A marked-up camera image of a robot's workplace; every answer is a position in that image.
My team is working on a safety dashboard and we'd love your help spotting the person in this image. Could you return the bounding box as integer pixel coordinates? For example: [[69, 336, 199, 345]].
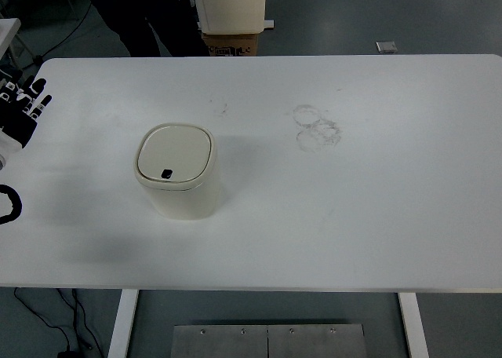
[[83, 0, 208, 58]]

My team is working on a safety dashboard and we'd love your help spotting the small cream trash bin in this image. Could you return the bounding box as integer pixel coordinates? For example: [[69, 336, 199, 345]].
[[133, 121, 222, 222]]

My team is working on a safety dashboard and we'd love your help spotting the white table leg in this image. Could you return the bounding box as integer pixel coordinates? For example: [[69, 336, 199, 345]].
[[107, 290, 140, 358], [397, 292, 431, 358]]

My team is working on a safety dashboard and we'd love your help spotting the brown cardboard box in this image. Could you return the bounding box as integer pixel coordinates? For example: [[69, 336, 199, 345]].
[[200, 31, 260, 57]]

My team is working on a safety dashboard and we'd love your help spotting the robot hand black white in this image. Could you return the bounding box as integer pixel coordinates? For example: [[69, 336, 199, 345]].
[[0, 68, 53, 171]]

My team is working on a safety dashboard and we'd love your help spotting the large cream trash bin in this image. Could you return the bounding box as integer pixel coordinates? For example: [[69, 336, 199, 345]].
[[191, 0, 276, 35]]

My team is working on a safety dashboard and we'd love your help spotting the small white side table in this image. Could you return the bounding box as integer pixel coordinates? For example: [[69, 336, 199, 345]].
[[0, 18, 22, 59]]

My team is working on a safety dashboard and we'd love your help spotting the thin black floor cable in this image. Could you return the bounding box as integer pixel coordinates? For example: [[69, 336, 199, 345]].
[[40, 3, 93, 59]]

